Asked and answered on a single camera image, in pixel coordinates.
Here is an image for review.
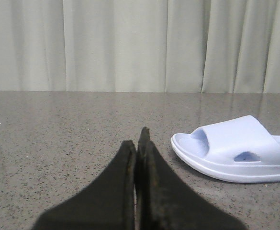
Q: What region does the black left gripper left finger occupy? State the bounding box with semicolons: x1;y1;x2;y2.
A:
33;140;136;230

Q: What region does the light blue slipper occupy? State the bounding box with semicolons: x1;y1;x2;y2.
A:
171;115;280;183

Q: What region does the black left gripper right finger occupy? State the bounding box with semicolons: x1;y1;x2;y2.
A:
135;127;246;230

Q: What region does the grey-white curtain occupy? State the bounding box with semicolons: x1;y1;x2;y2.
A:
0;0;280;93

